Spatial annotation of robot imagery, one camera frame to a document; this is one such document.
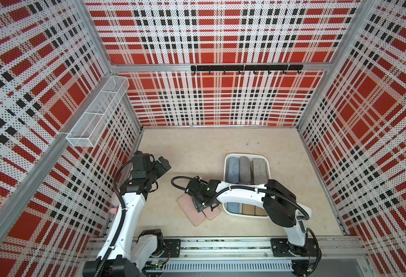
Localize black wall hook rail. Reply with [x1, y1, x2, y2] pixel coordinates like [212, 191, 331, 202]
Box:
[190, 64, 304, 73]

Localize grey glasses case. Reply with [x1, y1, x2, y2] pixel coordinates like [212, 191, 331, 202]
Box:
[239, 156, 252, 184]

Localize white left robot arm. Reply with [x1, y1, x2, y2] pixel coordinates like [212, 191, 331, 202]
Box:
[82, 151, 171, 277]

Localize pink plush toy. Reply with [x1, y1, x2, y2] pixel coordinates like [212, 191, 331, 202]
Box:
[110, 193, 119, 214]

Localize grey rectangular box case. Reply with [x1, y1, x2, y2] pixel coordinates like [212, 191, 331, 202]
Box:
[252, 159, 268, 185]

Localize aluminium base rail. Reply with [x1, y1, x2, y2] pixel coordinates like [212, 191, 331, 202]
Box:
[144, 236, 373, 277]

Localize blue glasses case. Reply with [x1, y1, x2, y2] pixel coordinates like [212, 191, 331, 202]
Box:
[226, 203, 242, 214]
[226, 157, 239, 184]

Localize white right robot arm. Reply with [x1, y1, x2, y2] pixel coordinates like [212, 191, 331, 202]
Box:
[171, 176, 322, 262]

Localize white plastic storage tray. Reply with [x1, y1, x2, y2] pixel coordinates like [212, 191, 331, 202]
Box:
[222, 153, 271, 219]

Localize pink glasses case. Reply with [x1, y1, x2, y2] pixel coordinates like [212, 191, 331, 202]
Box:
[202, 207, 220, 220]
[177, 195, 206, 227]

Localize beige glasses case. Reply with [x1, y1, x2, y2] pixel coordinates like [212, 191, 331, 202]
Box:
[242, 204, 255, 216]

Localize white wire mesh basket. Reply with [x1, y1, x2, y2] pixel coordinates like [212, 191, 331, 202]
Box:
[66, 76, 129, 148]

